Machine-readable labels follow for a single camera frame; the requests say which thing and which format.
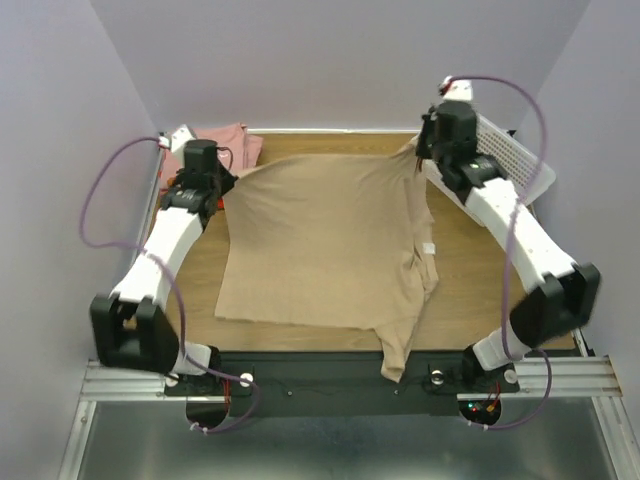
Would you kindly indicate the beige t-shirt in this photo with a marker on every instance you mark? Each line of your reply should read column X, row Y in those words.
column 333, row 240

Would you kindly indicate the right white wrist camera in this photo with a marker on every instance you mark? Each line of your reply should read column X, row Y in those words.
column 456, row 90

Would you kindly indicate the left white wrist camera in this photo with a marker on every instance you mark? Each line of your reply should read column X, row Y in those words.
column 179, row 140

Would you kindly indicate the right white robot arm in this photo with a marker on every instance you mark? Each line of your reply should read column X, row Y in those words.
column 560, row 293

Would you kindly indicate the pink printed folded t-shirt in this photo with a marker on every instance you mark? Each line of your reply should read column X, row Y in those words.
column 241, row 150

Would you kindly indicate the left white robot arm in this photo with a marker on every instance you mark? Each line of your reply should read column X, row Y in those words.
column 130, row 326

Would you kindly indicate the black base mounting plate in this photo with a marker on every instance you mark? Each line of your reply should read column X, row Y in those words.
column 350, row 383

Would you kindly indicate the aluminium frame rail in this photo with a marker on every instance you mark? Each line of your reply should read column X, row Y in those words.
column 103, row 384

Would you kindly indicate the white plastic basket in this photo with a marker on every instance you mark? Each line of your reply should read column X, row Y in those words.
column 517, row 161

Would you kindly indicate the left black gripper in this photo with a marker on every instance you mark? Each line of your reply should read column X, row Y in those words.
column 229, row 180

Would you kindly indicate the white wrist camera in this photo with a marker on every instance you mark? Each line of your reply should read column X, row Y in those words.
column 456, row 90
column 179, row 140

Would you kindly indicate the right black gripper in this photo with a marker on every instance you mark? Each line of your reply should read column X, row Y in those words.
column 426, row 145

